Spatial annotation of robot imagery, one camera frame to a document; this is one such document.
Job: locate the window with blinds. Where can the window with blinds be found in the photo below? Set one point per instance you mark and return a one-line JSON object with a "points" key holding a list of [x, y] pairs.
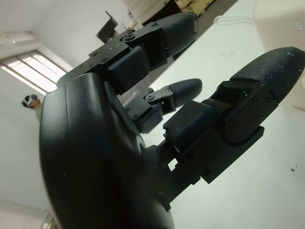
{"points": [[31, 65]]}

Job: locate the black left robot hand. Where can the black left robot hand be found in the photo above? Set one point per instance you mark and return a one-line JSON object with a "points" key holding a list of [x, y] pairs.
{"points": [[90, 148]]}

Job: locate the person wearing VR headset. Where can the person wearing VR headset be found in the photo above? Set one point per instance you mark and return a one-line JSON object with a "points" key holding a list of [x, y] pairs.
{"points": [[29, 100]]}

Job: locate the cream white toaster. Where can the cream white toaster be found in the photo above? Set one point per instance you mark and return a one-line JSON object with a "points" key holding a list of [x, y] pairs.
{"points": [[281, 47]]}

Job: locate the black monitor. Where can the black monitor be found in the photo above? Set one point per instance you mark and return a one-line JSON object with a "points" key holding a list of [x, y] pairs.
{"points": [[107, 26]]}

